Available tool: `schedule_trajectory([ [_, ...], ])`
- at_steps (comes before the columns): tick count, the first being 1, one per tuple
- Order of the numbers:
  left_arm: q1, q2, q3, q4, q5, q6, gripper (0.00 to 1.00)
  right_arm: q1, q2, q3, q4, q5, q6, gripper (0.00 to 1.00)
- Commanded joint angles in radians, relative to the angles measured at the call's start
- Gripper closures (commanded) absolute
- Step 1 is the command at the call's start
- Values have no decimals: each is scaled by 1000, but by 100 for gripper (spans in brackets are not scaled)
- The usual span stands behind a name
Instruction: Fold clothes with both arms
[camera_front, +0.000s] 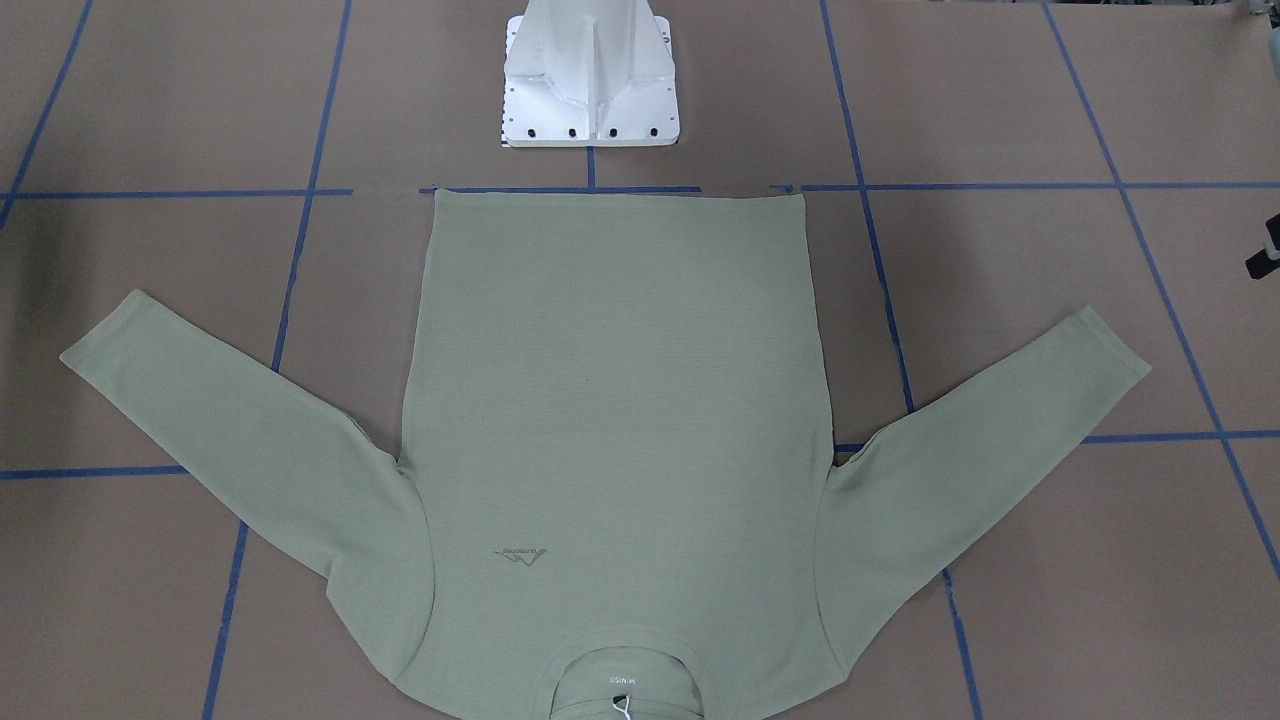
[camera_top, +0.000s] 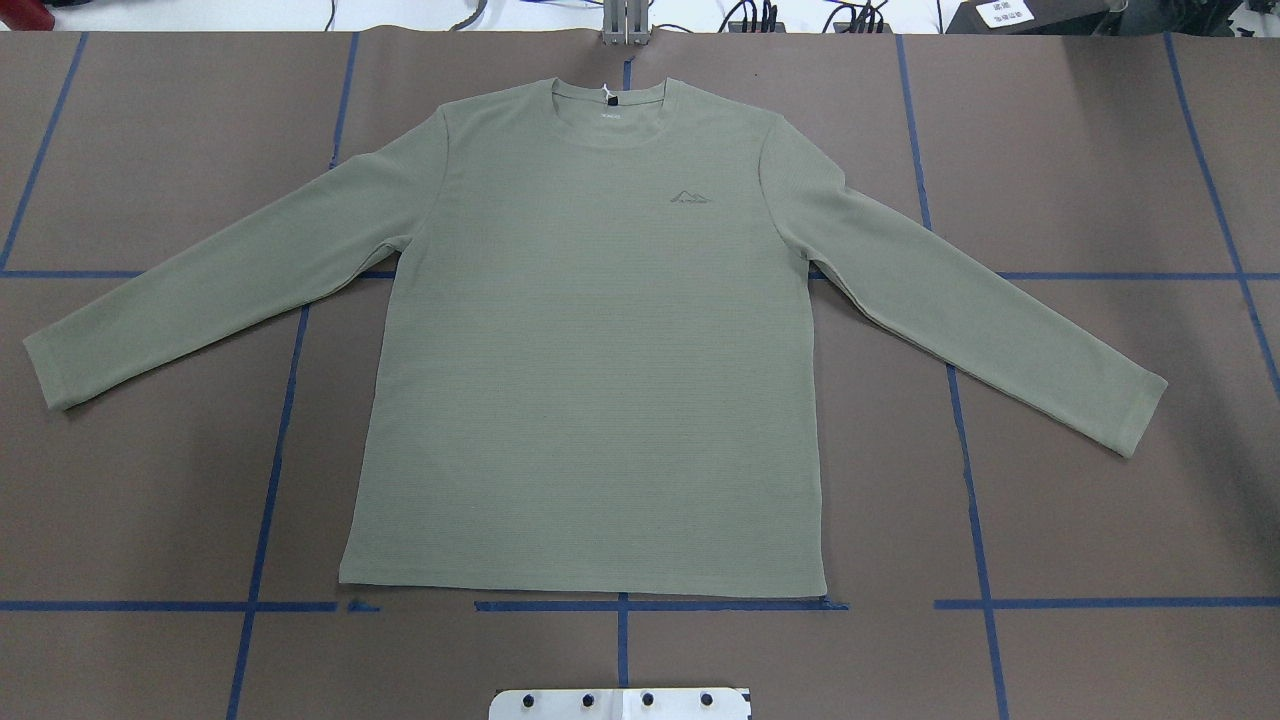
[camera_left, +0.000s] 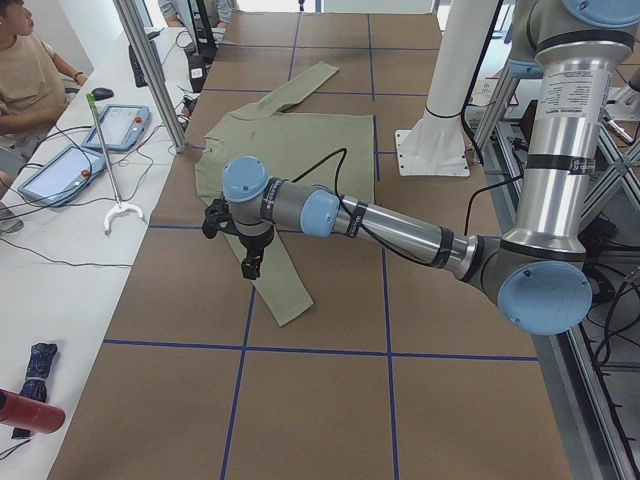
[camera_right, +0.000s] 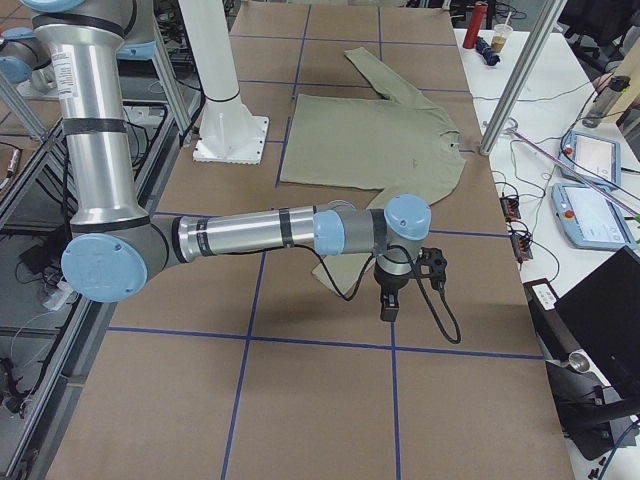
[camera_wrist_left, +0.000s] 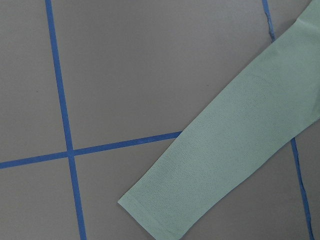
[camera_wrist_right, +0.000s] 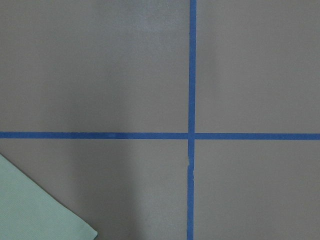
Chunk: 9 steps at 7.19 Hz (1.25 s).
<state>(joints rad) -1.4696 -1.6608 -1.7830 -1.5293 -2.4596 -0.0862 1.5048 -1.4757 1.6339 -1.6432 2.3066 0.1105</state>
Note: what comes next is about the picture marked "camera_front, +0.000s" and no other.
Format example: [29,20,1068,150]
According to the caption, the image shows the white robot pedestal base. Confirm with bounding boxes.
[500,1,681,149]

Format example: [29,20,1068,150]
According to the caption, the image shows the olive green long-sleeve shirt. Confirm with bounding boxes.
[61,190,1149,719]

